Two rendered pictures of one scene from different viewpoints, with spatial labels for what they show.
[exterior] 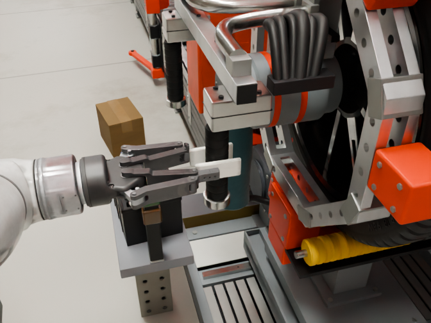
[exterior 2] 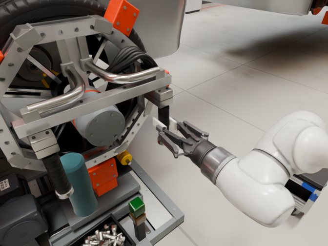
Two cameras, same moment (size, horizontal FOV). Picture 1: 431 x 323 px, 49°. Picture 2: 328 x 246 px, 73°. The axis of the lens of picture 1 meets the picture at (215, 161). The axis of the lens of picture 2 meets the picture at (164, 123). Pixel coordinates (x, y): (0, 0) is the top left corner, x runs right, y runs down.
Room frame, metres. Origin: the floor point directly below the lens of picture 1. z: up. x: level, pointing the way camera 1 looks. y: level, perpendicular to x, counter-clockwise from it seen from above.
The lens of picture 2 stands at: (0.81, 0.53, 1.26)
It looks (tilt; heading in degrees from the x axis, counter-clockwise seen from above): 37 degrees down; 248
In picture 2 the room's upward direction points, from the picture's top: straight up
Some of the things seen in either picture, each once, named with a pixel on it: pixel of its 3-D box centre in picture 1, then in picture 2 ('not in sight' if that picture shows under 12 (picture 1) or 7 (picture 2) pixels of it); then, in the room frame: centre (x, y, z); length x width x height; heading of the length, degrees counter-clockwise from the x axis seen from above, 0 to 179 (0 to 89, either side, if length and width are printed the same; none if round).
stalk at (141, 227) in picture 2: (152, 224); (138, 221); (0.74, 0.14, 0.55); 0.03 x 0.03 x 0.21; 15
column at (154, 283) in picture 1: (149, 256); not in sight; (0.96, 0.20, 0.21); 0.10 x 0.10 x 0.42; 15
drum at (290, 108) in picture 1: (276, 88); (92, 113); (0.80, -0.11, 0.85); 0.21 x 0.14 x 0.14; 105
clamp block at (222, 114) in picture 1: (236, 104); (157, 92); (0.60, -0.03, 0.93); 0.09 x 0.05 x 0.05; 105
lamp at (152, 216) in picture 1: (151, 211); (137, 215); (0.74, 0.14, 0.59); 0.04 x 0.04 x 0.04; 15
